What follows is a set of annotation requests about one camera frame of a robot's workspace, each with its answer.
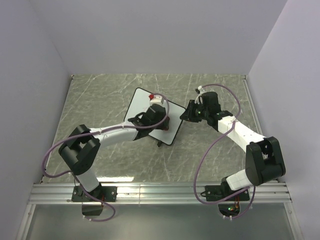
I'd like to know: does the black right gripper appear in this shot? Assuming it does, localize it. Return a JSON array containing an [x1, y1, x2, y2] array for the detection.
[[179, 100, 209, 124]]

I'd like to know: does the small black-framed whiteboard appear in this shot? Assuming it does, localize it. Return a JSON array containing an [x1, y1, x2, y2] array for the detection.
[[124, 87, 186, 146]]

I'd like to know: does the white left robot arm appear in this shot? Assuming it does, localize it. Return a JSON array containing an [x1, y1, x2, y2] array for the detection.
[[58, 103, 170, 201]]

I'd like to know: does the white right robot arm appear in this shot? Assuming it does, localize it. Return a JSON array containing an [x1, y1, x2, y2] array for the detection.
[[180, 92, 286, 201]]

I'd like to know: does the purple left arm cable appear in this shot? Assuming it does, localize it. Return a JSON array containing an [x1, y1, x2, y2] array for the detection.
[[41, 92, 171, 222]]

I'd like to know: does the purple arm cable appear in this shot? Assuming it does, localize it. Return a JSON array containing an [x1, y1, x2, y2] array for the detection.
[[41, 92, 171, 222], [193, 83, 256, 221]]

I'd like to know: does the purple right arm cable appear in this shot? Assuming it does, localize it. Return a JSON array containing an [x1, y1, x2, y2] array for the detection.
[[193, 83, 256, 221]]

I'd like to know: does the aluminium right side rail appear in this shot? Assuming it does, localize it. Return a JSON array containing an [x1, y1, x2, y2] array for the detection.
[[241, 75, 263, 134]]

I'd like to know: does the aluminium rail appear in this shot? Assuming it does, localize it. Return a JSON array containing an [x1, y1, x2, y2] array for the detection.
[[241, 75, 263, 134], [16, 181, 304, 240]]

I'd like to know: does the aluminium front rail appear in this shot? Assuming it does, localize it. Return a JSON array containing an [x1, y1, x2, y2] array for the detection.
[[16, 181, 304, 240]]

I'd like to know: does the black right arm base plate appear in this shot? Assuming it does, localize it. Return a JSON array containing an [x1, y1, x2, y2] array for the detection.
[[200, 185, 250, 202]]

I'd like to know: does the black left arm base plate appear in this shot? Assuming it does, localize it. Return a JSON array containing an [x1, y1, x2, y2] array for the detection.
[[71, 186, 118, 202]]

